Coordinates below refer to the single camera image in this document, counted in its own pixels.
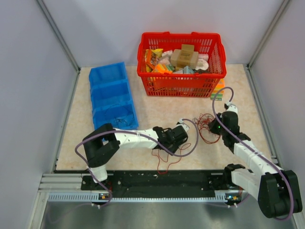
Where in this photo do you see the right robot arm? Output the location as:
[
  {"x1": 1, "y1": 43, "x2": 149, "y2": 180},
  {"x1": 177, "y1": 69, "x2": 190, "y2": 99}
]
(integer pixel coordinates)
[{"x1": 208, "y1": 111, "x2": 303, "y2": 219}]

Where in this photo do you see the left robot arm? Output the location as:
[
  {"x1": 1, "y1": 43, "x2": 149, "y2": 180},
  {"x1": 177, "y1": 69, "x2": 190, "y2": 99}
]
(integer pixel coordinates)
[{"x1": 81, "y1": 121, "x2": 189, "y2": 189}]

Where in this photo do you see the colourful sponge pack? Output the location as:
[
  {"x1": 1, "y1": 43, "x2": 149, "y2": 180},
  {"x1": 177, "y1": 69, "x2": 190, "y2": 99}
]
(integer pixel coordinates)
[{"x1": 210, "y1": 78, "x2": 226, "y2": 101}]

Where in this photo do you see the red plastic shopping basket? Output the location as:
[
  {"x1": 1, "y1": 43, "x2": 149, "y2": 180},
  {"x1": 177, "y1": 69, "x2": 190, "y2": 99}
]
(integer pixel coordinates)
[{"x1": 137, "y1": 32, "x2": 227, "y2": 98}]

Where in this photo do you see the teal sponge package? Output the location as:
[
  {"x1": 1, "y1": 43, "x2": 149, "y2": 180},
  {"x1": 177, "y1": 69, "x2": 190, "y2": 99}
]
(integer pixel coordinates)
[{"x1": 183, "y1": 66, "x2": 194, "y2": 74}]

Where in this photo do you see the orange sponge daddy box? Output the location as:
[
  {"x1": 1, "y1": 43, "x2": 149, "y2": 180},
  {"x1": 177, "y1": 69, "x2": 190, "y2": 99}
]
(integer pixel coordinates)
[{"x1": 152, "y1": 63, "x2": 175, "y2": 73}]

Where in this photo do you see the blue plastic compartment bin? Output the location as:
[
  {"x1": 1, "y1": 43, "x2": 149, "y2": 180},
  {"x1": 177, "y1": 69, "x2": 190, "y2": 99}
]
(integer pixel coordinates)
[{"x1": 89, "y1": 62, "x2": 139, "y2": 130}]

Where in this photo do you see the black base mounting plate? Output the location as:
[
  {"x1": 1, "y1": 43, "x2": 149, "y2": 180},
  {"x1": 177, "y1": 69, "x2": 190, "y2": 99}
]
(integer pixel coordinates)
[{"x1": 81, "y1": 164, "x2": 255, "y2": 198}]

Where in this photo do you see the brown cardboard box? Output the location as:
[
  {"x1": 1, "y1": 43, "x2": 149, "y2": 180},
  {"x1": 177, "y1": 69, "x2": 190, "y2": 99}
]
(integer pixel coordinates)
[{"x1": 170, "y1": 44, "x2": 199, "y2": 69}]

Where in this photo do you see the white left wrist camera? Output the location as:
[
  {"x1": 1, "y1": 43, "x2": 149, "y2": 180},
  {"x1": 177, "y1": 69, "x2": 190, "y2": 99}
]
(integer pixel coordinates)
[{"x1": 176, "y1": 119, "x2": 190, "y2": 132}]

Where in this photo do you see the grey aluminium frame rail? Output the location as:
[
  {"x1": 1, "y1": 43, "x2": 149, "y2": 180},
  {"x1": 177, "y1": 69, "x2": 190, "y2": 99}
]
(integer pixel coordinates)
[{"x1": 244, "y1": 64, "x2": 298, "y2": 189}]

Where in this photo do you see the grey slotted cable duct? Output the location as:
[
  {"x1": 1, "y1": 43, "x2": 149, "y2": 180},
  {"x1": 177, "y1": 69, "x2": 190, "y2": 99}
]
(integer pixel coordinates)
[{"x1": 47, "y1": 192, "x2": 241, "y2": 203}]

